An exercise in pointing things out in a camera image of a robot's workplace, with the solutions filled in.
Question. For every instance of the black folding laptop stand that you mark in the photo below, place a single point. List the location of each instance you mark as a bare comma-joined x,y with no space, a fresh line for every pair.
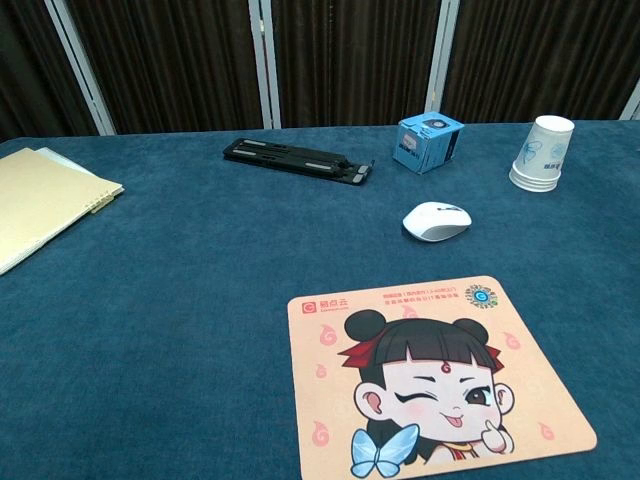
280,155

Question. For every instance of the dark slatted screen panel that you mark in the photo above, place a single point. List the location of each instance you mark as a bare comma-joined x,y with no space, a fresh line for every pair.
350,60
175,65
30,65
540,55

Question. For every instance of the blue velvet tablecloth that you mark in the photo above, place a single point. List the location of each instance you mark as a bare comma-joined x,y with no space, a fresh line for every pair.
175,300

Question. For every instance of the blue cardboard box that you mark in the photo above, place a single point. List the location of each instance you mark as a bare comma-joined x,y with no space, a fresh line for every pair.
425,145

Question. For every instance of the cartoon girl mouse pad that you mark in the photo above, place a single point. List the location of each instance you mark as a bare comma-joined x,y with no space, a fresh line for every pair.
450,390

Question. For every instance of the white paper sheet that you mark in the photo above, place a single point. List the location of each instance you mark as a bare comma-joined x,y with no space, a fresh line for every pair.
65,161

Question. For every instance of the stack of white paper cups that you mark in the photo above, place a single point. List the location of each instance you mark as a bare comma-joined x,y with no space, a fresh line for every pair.
542,150

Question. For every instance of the white computer mouse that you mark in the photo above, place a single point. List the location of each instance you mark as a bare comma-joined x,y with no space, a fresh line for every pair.
430,217

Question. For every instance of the yellow paper notebook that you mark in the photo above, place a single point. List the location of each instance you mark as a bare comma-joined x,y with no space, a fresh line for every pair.
45,200

